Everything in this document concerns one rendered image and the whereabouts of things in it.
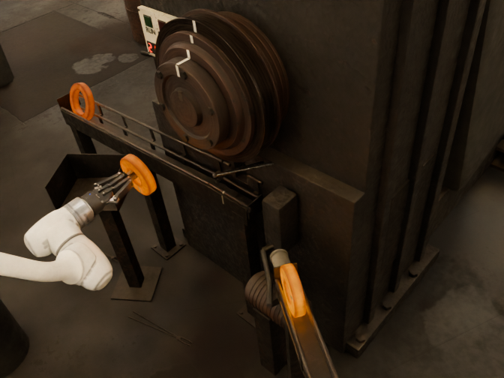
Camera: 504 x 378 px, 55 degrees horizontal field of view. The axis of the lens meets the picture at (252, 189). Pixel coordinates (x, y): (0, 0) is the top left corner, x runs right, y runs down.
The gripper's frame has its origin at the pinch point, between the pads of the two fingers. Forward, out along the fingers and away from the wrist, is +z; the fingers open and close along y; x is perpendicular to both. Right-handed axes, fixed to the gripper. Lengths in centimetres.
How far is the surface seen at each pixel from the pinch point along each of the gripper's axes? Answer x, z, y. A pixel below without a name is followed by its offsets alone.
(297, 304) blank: -11, -2, 71
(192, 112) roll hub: 27.2, 11.7, 24.3
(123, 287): -83, -13, -32
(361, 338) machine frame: -77, 32, 72
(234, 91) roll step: 34, 19, 36
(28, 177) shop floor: -84, 0, -150
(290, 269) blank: -7, 4, 64
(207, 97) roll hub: 34.0, 12.8, 31.2
